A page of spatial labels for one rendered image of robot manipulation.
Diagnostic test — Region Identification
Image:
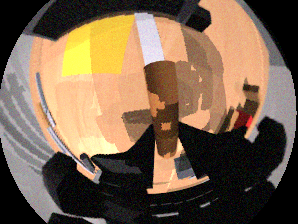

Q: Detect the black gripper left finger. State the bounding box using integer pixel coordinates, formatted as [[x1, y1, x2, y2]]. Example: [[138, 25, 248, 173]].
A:
[[90, 124, 156, 188]]

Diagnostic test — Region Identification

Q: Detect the red block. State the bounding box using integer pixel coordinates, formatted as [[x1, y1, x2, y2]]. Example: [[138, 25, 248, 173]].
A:
[[233, 109, 253, 129]]

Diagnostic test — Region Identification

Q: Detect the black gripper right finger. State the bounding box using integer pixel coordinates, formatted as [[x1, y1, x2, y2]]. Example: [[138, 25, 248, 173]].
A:
[[178, 120, 247, 180]]

